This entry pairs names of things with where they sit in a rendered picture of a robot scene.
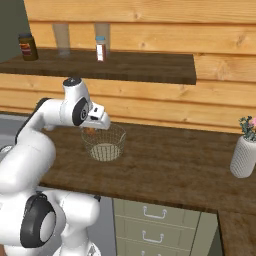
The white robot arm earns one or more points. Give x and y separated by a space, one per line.
31 156

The spice bottle with blue cap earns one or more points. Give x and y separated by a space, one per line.
101 50

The pale green drawer front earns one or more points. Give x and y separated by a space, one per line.
176 235
173 250
180 216

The grey metal sink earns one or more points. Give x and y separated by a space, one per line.
10 133

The dark wooden wall shelf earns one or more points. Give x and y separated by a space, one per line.
140 68

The white textured vase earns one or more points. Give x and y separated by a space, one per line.
243 156

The small orange-brown object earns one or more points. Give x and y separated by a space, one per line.
89 131

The green and pink flowers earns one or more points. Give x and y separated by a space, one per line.
248 126

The pale green cabinet panel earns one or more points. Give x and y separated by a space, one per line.
205 235

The grey appliance front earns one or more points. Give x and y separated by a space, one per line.
107 226

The clear drinking glass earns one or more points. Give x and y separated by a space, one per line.
61 38
102 30

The dark brown jar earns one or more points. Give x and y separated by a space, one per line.
28 46

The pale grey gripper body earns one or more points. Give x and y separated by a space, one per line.
102 122

